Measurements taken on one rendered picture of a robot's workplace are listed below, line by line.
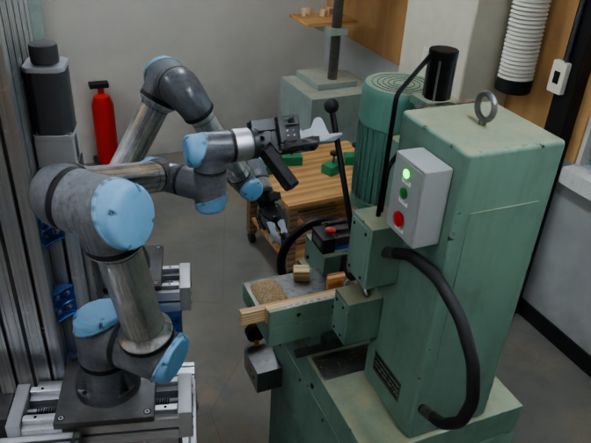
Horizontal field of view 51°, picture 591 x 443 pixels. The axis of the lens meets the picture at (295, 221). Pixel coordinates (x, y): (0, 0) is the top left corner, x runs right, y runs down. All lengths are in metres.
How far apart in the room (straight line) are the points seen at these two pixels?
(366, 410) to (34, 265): 0.85
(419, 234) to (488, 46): 1.90
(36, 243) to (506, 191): 1.02
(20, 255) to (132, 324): 0.38
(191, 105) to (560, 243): 1.88
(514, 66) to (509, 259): 1.67
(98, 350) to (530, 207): 0.95
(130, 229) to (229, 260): 2.35
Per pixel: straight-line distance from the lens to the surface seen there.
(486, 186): 1.16
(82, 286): 1.65
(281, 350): 1.87
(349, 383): 1.62
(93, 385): 1.53
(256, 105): 4.70
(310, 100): 3.70
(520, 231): 1.27
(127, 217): 1.07
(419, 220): 1.14
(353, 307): 1.41
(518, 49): 2.86
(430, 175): 1.11
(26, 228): 1.51
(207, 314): 3.05
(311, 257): 1.85
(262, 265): 3.37
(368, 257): 1.29
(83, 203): 1.08
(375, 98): 1.40
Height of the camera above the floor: 1.95
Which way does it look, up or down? 31 degrees down
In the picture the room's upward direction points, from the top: 3 degrees clockwise
